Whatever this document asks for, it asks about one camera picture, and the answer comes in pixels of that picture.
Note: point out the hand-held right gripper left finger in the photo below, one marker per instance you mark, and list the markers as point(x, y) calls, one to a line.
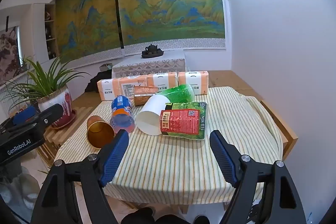
point(113, 158)

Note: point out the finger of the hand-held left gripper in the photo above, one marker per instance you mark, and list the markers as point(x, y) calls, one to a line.
point(50, 115)
point(25, 115)

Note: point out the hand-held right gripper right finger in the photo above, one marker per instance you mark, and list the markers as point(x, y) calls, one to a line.
point(223, 158)

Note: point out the white paper cup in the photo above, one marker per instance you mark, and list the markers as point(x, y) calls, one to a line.
point(149, 119)

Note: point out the gold metal cup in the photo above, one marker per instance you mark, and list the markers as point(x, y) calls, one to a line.
point(99, 133)

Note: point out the copper patterned cup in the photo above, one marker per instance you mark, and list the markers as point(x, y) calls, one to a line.
point(143, 95)

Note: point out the green plastic cup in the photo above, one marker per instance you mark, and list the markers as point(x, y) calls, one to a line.
point(178, 94)

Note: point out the potted green plant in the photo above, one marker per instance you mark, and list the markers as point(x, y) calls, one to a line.
point(52, 100)

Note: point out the red-brown plant saucer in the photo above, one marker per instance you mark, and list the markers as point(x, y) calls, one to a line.
point(67, 121)

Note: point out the wooden slatted bench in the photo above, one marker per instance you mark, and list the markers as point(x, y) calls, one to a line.
point(65, 134)

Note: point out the orange soda bottle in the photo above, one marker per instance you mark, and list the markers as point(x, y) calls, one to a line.
point(121, 113)

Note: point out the translucent plastic container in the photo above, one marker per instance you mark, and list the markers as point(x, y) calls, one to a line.
point(18, 192)

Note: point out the striped yellow tablecloth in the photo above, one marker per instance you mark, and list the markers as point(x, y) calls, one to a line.
point(170, 166)

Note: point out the dark bag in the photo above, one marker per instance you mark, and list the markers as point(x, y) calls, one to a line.
point(95, 82)

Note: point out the hanging scroll painting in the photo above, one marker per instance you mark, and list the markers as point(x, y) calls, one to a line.
point(9, 56)

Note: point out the orange tissue pack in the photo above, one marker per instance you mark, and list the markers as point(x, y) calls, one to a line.
point(118, 87)
point(195, 81)
point(162, 81)

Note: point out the small cardboard box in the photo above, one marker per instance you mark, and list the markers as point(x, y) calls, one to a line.
point(105, 67)

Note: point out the person's dark clothing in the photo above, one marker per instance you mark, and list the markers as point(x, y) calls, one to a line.
point(157, 218)

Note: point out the wooden table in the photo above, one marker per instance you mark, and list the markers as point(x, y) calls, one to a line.
point(236, 81)

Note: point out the lace-covered side table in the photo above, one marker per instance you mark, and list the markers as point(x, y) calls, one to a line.
point(147, 67)

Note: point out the landscape painting blind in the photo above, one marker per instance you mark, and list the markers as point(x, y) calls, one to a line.
point(86, 22)
point(170, 3)

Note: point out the dark tea tray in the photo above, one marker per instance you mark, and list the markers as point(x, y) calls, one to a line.
point(153, 54)

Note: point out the black teapot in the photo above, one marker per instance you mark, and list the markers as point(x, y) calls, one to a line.
point(151, 49)

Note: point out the wooden wall shelf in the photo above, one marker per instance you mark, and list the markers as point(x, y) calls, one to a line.
point(51, 32)

